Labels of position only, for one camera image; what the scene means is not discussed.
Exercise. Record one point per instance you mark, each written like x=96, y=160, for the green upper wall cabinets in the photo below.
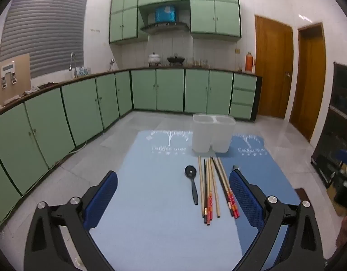
x=201, y=14

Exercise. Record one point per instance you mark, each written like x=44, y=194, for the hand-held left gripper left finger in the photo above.
x=101, y=200

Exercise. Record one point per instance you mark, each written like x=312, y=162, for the white cooking pot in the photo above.
x=154, y=58

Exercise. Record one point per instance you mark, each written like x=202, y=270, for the row of mixed chopsticks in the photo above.
x=209, y=192

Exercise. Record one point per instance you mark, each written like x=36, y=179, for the black glass-front cabinet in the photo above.
x=340, y=113

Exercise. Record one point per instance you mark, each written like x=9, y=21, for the black wok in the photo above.
x=176, y=59

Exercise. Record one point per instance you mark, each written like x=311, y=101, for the white two-compartment utensil holder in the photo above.
x=203, y=135

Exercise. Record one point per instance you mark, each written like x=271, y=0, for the dark blue printed mat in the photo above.
x=275, y=180

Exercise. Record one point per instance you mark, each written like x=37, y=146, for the grey window blind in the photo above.
x=43, y=31

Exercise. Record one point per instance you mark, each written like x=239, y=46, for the green lower kitchen cabinets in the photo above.
x=77, y=110

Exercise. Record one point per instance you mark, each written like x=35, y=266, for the group of glass jars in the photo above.
x=198, y=62

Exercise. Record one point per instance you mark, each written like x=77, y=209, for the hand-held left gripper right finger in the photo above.
x=246, y=200

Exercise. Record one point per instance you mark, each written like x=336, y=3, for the green drawer stack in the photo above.
x=243, y=96

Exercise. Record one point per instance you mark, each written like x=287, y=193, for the black plastic spoon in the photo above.
x=193, y=186

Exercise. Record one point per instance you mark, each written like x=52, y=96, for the clear plastic containers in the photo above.
x=84, y=71

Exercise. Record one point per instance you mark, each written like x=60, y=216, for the brown wooden door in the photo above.
x=309, y=84
x=272, y=67

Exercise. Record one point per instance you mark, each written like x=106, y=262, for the small brown jar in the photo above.
x=240, y=67

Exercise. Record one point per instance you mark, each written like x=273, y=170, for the brown square pad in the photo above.
x=303, y=196

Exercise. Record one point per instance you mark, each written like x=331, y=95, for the white plastic bracket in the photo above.
x=9, y=74

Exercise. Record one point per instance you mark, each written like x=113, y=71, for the orange thermos flask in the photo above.
x=249, y=62

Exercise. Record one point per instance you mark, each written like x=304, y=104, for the metal kitchen faucet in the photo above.
x=74, y=62

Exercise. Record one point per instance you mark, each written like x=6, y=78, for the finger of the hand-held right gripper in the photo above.
x=344, y=157

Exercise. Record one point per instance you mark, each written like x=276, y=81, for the dark cloth pile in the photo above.
x=42, y=87

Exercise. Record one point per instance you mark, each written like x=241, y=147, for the black range hood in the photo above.
x=165, y=27

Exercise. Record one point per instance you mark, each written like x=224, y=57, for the cardboard sheet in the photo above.
x=20, y=73

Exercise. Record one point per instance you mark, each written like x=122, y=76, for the light blue printed mat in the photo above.
x=150, y=180

